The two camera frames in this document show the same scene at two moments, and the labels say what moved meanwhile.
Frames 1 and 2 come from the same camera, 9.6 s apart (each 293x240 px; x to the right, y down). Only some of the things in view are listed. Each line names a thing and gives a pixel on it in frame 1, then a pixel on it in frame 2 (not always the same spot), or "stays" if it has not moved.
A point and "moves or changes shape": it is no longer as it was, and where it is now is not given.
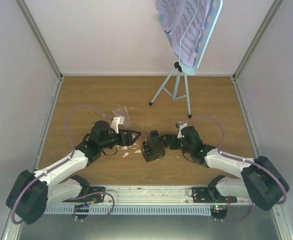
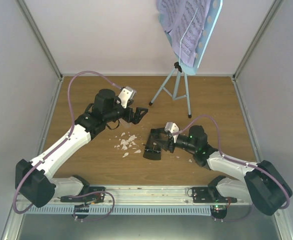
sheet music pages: x=184 y=20 stays
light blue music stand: x=177 y=83 stays
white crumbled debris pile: x=125 y=148 stays
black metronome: x=153 y=148 moves or changes shape
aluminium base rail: x=140 y=196 stays
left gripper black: x=129 y=141 to x=136 y=118
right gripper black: x=169 y=138 to x=166 y=146
